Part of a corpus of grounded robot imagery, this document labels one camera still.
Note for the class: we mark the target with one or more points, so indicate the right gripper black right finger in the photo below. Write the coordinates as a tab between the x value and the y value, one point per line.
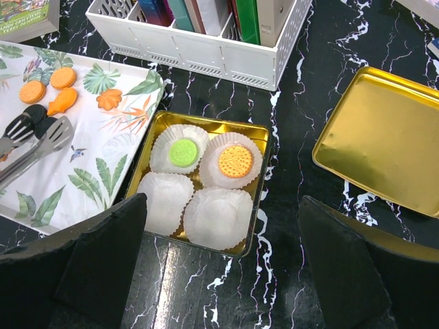
363	273

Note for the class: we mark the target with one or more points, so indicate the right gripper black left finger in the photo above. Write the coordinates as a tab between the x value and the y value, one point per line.
87	267

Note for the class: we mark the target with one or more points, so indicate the gold cookie tin base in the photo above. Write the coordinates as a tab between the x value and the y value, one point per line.
258	134

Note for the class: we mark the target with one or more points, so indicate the green sandwich cookie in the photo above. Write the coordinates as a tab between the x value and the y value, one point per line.
183	153

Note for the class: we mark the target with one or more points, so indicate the orange round patterned cookie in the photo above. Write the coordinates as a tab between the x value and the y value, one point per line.
235	161

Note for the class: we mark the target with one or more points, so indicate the black sandwich cookie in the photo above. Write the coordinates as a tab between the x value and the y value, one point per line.
43	126
36	113

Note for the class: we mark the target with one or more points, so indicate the white paper cup front left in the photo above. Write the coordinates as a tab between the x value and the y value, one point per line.
167	195

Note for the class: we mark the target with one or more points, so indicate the white paper cup back left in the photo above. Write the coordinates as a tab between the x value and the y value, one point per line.
159	157

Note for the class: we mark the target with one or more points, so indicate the gold tin lid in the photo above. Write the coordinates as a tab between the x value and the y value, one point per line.
382	136

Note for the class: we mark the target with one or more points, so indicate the white paper cup back right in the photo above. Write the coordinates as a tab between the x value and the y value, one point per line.
210	174

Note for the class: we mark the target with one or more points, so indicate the floral patterned serving tray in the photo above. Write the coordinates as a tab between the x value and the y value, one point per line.
84	177

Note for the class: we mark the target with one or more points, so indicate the orange shell shaped cookie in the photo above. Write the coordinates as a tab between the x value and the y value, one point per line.
109	99

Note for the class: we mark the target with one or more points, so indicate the orange fish shaped cookie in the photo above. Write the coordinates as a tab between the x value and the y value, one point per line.
65	99

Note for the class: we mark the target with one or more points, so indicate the orange round sandwich cookie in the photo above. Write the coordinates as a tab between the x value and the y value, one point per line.
63	77

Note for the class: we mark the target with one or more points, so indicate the blue landscape cover book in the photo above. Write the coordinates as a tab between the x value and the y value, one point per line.
433	46

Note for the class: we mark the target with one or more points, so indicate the white desk file organizer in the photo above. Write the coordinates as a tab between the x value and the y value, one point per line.
123	28

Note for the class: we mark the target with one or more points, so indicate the green treehouse paperback book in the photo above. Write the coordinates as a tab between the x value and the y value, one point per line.
23	20

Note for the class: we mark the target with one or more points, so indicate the floral cover paperback book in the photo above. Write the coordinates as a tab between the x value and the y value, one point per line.
426	9

